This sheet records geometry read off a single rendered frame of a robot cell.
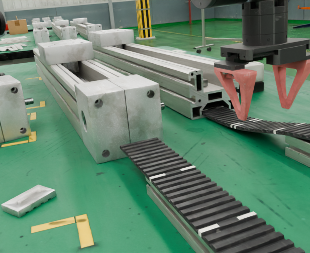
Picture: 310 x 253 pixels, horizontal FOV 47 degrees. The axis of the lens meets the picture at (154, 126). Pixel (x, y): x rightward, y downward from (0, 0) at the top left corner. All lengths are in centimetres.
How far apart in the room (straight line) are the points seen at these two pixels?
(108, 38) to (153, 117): 67
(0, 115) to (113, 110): 23
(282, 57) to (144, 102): 19
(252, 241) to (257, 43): 28
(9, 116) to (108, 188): 27
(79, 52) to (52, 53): 6
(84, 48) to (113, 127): 42
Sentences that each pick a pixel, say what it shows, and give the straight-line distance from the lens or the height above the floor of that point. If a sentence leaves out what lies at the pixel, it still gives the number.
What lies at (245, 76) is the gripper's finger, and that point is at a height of 88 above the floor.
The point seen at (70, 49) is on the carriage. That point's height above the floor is 89.
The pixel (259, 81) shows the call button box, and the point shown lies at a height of 80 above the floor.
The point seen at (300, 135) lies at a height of 82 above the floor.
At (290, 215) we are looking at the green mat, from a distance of 37.
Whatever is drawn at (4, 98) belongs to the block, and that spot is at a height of 85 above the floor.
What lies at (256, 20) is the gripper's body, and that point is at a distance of 48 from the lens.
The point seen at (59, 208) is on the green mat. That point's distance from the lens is 41.
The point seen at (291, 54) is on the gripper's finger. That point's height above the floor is 90.
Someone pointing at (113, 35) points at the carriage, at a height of 89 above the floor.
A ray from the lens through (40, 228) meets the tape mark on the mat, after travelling 38.
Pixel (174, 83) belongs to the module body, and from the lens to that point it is 67.
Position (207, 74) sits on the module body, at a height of 84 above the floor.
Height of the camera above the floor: 98
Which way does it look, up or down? 19 degrees down
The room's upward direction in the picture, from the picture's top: 5 degrees counter-clockwise
